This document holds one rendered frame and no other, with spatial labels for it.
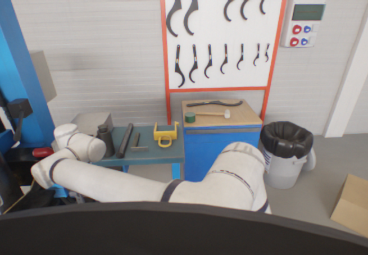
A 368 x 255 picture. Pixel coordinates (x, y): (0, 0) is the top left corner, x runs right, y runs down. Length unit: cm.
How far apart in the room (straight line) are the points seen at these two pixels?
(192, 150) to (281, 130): 117
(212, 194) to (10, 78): 140
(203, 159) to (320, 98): 226
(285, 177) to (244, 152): 214
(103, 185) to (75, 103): 284
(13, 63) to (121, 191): 118
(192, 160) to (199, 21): 167
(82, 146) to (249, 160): 58
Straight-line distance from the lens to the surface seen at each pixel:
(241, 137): 205
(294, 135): 271
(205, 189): 42
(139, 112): 316
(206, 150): 205
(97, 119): 156
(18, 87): 159
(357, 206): 252
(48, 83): 213
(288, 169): 258
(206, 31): 284
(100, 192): 57
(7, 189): 146
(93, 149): 82
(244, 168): 48
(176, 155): 129
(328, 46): 354
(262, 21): 301
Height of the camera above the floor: 184
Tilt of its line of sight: 29 degrees down
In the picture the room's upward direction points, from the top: 1 degrees counter-clockwise
